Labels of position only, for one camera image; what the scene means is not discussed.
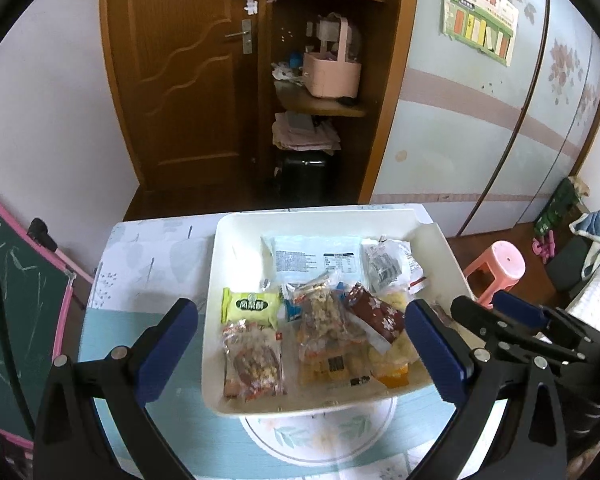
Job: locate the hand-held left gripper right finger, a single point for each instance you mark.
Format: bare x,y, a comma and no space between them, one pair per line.
435,350

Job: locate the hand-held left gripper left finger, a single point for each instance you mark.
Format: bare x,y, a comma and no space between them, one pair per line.
172,340

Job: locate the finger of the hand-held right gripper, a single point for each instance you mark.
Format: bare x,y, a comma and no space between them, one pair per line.
520,310
480,320

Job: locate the yellow crisp noodle packet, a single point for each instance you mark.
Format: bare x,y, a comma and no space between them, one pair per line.
402,352

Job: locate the orange snack packet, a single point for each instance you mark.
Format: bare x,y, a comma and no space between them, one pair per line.
392,377

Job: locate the brown floral snack packet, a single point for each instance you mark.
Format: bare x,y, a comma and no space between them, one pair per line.
375,317

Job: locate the red label nut date packet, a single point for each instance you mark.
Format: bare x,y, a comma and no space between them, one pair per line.
252,360

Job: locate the green snack packet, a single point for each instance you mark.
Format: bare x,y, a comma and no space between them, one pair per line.
252,305

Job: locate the small clear black-print packet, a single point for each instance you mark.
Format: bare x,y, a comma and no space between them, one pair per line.
387,267

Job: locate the white plastic bin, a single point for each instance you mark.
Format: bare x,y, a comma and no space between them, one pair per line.
240,270

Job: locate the clear nut date packet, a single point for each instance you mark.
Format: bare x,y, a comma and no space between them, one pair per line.
325,315

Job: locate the blue white snack packet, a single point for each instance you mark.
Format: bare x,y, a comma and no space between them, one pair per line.
292,310

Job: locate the clear blue cake packet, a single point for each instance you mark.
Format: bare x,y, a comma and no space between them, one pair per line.
320,260

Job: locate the pink plastic stool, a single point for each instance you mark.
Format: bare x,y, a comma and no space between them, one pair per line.
500,270

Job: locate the pink toy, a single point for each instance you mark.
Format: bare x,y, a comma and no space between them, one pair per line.
542,247

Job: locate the dark bag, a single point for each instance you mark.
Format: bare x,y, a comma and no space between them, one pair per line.
570,265

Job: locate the white quilt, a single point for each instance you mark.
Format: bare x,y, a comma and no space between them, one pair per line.
597,290

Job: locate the blue white cloth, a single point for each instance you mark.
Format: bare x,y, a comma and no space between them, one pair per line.
592,230

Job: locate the green printed bag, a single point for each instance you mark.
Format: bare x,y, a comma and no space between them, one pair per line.
560,205

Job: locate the black easel knob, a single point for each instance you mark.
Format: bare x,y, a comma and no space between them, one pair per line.
40,232

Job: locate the floral sliding door wardrobe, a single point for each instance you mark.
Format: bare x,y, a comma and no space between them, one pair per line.
455,135

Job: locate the black suitcase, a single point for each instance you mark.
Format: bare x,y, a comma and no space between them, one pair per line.
305,175

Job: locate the stack of pink papers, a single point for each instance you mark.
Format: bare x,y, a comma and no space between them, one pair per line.
305,132

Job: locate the brown wooden door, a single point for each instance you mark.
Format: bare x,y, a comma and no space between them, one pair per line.
180,75

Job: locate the small shelf trinkets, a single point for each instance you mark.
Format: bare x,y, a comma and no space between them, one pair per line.
287,67

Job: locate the white door hook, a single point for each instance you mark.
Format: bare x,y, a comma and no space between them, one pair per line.
250,6

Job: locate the green chalkboard pink frame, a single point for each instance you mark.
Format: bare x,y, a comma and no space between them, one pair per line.
10,310

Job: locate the colourful wall poster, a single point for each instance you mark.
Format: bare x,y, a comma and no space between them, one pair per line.
480,15

